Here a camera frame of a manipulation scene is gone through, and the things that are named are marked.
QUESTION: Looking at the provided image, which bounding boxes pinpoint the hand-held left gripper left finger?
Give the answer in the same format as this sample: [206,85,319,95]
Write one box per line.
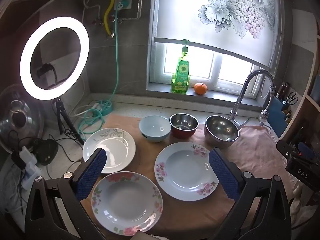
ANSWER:
[24,148,108,240]

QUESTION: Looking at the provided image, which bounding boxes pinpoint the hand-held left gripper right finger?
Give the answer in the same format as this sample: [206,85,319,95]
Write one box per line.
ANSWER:
[209,148,293,240]

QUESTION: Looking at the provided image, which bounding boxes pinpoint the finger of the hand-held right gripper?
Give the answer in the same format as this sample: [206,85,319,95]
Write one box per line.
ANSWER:
[276,140,298,162]
[296,142,314,157]

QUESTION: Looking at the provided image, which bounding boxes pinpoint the white plate with leaf pattern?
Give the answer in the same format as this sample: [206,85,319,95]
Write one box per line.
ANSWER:
[82,127,136,174]

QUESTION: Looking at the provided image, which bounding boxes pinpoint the white plate with pink flowers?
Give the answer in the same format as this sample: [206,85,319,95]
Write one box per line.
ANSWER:
[91,171,163,236]
[154,142,220,202]

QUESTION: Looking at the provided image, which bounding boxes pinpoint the large stainless steel bowl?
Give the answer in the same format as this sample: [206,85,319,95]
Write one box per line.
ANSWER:
[204,115,240,148]

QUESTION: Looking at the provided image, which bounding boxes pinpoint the red steel bowl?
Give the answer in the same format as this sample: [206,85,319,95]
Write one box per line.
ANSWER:
[169,113,199,139]

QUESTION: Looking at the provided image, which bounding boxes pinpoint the light blue ceramic bowl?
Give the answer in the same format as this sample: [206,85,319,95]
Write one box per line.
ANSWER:
[139,115,171,143]

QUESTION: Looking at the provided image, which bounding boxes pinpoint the person's right hand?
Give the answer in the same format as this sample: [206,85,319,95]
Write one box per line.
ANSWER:
[291,180,320,220]

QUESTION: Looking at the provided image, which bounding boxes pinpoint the pink towel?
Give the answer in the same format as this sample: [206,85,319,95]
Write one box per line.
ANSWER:
[81,114,299,240]

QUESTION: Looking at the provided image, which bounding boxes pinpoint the blue knife block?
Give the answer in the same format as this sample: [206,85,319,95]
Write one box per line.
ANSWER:
[271,96,295,135]

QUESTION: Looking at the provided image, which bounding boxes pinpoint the faucet sprayer extension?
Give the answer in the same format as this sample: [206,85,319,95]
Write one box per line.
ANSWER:
[259,86,275,127]

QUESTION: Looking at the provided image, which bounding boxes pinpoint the black round object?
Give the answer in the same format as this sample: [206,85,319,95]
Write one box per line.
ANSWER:
[35,139,59,166]

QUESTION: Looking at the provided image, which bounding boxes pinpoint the black scissors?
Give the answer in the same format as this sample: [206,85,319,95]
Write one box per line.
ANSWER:
[285,91,299,105]

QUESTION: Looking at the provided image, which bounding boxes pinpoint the wooden shelf unit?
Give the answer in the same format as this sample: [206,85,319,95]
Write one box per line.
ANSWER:
[277,37,320,145]

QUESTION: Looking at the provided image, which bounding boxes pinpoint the black tripod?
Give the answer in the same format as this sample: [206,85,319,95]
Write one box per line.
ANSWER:
[51,99,84,145]

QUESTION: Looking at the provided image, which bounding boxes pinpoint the white power strip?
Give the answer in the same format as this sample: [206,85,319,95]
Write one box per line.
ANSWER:
[19,146,42,190]

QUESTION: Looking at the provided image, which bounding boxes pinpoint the chrome faucet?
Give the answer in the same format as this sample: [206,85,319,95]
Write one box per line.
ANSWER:
[229,69,276,128]

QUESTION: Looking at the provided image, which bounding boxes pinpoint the orange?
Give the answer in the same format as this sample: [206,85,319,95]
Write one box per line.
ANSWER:
[194,82,208,95]

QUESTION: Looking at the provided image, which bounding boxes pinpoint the steel pot lid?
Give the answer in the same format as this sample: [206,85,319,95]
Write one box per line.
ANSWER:
[0,84,45,154]

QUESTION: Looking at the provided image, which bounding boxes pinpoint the window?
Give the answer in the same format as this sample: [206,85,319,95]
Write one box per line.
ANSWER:
[164,42,258,94]

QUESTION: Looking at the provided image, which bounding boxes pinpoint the green dish soap bottle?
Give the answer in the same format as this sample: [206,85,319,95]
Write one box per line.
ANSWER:
[171,39,191,95]

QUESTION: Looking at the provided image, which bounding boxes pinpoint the black power plug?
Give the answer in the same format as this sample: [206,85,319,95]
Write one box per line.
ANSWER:
[37,64,57,80]

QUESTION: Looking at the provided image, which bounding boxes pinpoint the grape print roller blind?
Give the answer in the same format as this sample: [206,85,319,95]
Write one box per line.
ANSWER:
[150,0,284,67]

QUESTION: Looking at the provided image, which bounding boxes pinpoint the metal water pipe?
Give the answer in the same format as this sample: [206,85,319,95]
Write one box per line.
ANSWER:
[114,0,144,22]

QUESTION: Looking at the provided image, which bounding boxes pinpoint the dark knife handle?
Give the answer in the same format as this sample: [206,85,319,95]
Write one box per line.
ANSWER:
[277,82,290,98]

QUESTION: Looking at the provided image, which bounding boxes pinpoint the green hose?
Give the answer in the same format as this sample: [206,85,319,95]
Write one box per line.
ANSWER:
[79,1,121,135]

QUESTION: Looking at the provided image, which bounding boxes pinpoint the ring light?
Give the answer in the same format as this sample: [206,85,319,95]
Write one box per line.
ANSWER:
[20,17,90,101]

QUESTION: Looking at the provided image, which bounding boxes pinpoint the yellow hose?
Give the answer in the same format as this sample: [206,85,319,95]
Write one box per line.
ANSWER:
[104,0,116,36]

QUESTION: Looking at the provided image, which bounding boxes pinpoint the white hose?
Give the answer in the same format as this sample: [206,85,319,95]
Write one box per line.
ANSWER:
[83,0,105,24]

